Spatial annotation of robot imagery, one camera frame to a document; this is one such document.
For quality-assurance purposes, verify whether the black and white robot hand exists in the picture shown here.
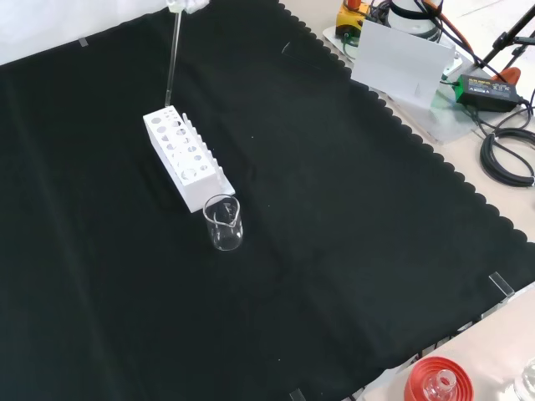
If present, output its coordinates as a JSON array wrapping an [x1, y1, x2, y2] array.
[[165, 0, 210, 16]]

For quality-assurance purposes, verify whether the clear glass rod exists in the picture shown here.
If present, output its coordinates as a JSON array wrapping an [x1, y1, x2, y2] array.
[[163, 10, 183, 108]]

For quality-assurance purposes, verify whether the white test tube rack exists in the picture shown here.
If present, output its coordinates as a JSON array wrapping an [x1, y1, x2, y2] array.
[[142, 106, 237, 215]]

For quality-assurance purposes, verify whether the yellow stop button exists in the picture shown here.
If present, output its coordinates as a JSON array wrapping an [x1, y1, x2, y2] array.
[[336, 0, 371, 38]]

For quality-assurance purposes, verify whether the pale board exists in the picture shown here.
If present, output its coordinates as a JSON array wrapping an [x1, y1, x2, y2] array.
[[350, 19, 456, 110]]

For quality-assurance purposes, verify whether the black cloth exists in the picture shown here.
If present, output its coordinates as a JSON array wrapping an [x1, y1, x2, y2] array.
[[0, 0, 535, 401]]

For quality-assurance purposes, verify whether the small clear glass beaker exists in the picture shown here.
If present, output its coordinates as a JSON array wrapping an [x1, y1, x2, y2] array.
[[202, 193, 245, 252]]

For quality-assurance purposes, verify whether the black power adapter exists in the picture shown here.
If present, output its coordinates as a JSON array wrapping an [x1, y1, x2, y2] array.
[[454, 74, 523, 113]]

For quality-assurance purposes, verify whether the black tripod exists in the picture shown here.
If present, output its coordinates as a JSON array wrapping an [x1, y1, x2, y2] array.
[[474, 8, 535, 70]]

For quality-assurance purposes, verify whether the orange clamp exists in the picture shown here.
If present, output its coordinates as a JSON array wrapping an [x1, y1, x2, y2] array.
[[492, 66, 522, 87]]

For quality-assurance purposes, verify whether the red ribbed funnel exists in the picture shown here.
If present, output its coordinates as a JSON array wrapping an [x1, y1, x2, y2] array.
[[403, 355, 476, 401]]

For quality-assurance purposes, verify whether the small clear glass bottle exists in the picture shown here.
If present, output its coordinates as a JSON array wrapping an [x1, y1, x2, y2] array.
[[424, 369, 457, 401]]

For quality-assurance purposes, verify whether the clear glass ware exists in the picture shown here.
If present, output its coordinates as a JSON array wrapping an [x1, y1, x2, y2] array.
[[512, 361, 535, 401]]

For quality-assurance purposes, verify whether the orange cable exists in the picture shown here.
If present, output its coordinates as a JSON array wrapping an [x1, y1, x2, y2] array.
[[432, 0, 477, 59]]

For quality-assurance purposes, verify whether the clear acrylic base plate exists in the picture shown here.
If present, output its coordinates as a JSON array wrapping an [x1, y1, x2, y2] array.
[[320, 24, 497, 146]]

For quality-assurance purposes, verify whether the coiled black cable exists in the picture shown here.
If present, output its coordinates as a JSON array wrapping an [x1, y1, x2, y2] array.
[[479, 128, 535, 187]]

